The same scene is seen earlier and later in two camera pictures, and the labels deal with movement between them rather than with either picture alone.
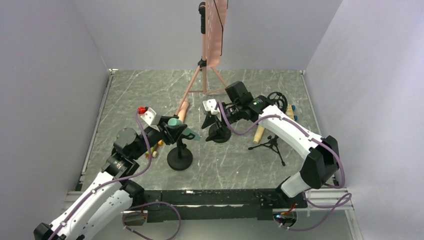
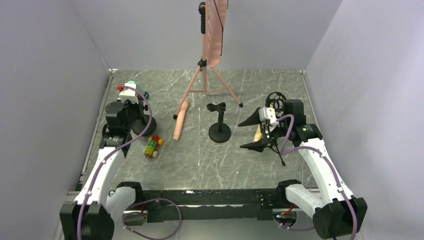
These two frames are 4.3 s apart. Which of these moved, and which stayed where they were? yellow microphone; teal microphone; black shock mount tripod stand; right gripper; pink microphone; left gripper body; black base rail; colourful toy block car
Moved: teal microphone; left gripper body; right gripper
Stayed: yellow microphone; black shock mount tripod stand; pink microphone; colourful toy block car; black base rail
